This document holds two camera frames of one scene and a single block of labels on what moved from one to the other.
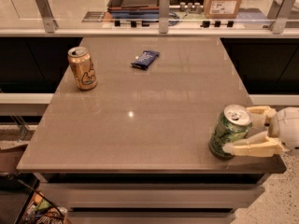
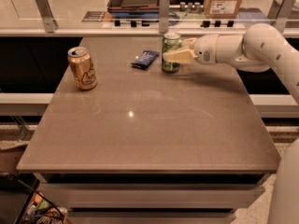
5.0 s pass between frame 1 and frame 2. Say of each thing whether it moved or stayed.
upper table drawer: stayed
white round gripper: moved
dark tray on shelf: stayed
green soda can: moved
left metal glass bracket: stayed
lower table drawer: stayed
